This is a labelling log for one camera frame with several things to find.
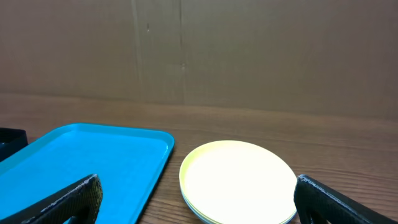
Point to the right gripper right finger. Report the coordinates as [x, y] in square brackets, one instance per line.
[317, 203]

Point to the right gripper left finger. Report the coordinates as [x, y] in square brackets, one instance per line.
[78, 203]

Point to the yellow plate top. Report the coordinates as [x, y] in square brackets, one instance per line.
[237, 182]

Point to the teal plastic tray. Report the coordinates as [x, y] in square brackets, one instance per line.
[128, 162]

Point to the black plastic tray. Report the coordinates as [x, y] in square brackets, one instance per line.
[12, 141]

